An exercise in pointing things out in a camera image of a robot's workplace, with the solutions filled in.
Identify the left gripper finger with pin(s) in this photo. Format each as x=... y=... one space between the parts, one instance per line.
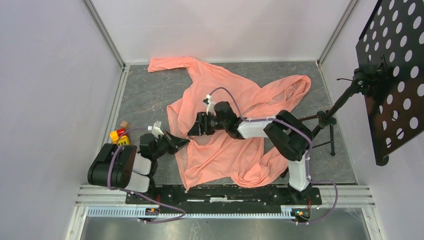
x=177 y=147
x=174 y=141

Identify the yellow red toy block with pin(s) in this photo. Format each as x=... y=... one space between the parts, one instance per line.
x=119 y=137

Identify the salmon pink zip jacket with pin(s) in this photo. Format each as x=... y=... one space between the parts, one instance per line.
x=250 y=163

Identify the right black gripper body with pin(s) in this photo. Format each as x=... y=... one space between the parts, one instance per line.
x=213 y=124

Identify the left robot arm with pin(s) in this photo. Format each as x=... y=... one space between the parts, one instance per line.
x=130 y=167

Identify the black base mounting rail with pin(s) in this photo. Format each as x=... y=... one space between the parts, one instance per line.
x=232 y=199

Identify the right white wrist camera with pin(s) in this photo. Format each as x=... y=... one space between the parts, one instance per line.
x=210 y=104

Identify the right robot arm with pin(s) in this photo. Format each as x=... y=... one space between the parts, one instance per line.
x=241 y=128

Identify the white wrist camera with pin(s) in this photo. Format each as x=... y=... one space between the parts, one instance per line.
x=210 y=104
x=155 y=129

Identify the small wooden cube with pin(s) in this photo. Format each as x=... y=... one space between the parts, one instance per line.
x=125 y=125

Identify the white toothed cable track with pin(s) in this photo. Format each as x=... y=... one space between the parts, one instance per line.
x=141 y=212

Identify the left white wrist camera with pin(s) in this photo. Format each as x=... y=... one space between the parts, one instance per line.
x=155 y=129

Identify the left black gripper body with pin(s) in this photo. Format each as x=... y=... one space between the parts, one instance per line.
x=162 y=147

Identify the black perforated stand plate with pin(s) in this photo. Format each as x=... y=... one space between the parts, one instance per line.
x=390 y=49

